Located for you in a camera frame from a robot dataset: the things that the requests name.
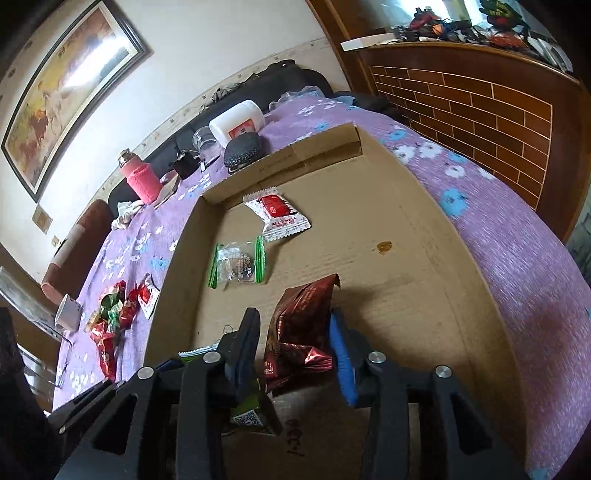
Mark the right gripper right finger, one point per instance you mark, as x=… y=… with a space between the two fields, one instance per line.
x=423 y=424

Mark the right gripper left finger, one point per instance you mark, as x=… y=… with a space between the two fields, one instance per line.
x=165 y=422

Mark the small red candy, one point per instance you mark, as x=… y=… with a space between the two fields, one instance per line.
x=105 y=343

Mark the red white snack packet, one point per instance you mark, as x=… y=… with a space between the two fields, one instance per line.
x=280 y=218
x=148 y=295

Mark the light green snack packet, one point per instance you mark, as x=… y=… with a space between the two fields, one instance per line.
x=109 y=311

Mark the dark red foil snack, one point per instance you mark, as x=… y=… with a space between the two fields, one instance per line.
x=297 y=343

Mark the clear green edged snack packet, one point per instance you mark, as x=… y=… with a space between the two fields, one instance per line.
x=243 y=262

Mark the cardboard box tray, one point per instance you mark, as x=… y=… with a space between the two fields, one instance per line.
x=408 y=280

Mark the white ceramic mug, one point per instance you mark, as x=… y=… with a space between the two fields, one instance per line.
x=68 y=315

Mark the purple floral tablecloth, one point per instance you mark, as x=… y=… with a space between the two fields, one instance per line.
x=541 y=295

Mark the brown armchair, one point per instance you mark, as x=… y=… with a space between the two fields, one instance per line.
x=69 y=267

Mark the white cloth gloves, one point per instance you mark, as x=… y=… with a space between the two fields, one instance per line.
x=126 y=211

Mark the small notebook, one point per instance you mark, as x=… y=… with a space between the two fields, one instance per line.
x=169 y=184

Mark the pink sleeved thermos bottle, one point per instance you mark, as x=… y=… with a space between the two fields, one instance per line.
x=139 y=176

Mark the small black container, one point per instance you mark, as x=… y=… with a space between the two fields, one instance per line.
x=185 y=164

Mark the clear glass cup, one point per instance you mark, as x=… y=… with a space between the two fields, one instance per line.
x=206 y=145

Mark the black textured glasses case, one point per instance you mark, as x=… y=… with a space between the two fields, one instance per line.
x=242 y=151

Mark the white plastic jar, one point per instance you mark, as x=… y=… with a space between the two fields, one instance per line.
x=244 y=117

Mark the black sofa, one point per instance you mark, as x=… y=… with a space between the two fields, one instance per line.
x=263 y=88

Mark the wooden brick pattern cabinet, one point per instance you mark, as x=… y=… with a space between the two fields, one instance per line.
x=525 y=122

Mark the framed horse painting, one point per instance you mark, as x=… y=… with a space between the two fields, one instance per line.
x=90 y=57

